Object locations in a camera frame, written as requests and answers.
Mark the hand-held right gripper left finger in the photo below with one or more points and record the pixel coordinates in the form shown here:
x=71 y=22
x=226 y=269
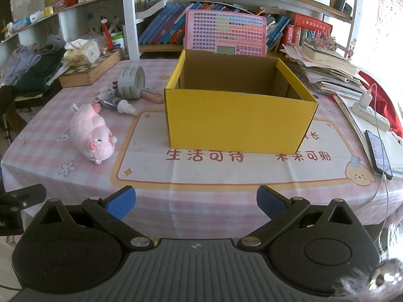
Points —
x=121 y=199

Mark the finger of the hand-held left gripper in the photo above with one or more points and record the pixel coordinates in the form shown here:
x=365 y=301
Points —
x=30 y=195

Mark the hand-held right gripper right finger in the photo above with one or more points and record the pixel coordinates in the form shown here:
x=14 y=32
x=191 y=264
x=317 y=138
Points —
x=270 y=199

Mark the pink plush pig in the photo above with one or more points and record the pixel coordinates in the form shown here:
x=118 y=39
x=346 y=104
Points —
x=89 y=132

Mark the yellow cardboard box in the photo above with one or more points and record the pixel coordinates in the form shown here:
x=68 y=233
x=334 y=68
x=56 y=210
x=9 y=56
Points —
x=233 y=122

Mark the small blue spray bottle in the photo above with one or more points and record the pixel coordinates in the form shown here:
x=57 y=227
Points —
x=115 y=103

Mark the pink oblong case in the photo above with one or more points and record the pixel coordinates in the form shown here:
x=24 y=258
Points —
x=152 y=96

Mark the small dark bottle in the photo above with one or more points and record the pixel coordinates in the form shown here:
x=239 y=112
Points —
x=115 y=88

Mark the white tape roll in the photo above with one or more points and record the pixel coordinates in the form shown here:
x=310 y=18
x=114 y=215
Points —
x=130 y=83

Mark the pink checked tablecloth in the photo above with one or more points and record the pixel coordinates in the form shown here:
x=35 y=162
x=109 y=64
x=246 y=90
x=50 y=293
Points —
x=78 y=182

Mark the white paper sheets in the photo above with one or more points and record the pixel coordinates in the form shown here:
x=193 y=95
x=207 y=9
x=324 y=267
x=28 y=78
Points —
x=355 y=119

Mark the black smartphone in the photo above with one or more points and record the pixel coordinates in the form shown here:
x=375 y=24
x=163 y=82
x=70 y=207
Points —
x=379 y=155

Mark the pile of clothes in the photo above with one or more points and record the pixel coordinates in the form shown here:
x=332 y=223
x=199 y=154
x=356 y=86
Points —
x=34 y=69

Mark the white power strip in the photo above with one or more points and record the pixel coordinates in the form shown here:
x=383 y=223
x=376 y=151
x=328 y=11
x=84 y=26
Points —
x=371 y=116

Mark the wooden chess box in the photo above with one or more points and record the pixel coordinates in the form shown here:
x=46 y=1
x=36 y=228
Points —
x=91 y=70

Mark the white charger plug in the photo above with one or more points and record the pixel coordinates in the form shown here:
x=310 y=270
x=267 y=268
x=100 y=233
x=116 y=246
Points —
x=366 y=97

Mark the stack of papers and books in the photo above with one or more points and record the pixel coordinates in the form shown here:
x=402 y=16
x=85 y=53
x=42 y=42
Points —
x=327 y=69

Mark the floral tissue box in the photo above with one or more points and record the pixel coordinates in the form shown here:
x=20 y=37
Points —
x=83 y=52

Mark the green white jar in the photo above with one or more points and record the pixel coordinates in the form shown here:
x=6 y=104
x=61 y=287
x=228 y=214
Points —
x=117 y=41

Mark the red marker bottle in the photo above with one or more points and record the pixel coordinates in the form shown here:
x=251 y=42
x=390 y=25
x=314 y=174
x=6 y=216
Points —
x=106 y=36

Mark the red book box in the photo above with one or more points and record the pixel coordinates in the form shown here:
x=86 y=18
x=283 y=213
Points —
x=291 y=36

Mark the colourful small figurines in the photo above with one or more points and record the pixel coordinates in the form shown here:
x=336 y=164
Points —
x=319 y=41

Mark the pink toy laptop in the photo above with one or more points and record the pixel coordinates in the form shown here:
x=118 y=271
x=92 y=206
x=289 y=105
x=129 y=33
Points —
x=220 y=31

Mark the row of blue books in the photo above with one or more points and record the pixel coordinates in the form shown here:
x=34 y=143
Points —
x=163 y=25

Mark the thick red book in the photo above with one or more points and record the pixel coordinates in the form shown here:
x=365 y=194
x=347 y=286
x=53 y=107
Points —
x=311 y=23

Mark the white shelf unit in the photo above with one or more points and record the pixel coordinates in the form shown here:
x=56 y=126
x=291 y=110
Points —
x=129 y=15

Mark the small black box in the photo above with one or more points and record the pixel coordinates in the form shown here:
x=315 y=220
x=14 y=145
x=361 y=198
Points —
x=341 y=4

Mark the wall poster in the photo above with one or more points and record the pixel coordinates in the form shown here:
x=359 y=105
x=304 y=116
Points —
x=388 y=12

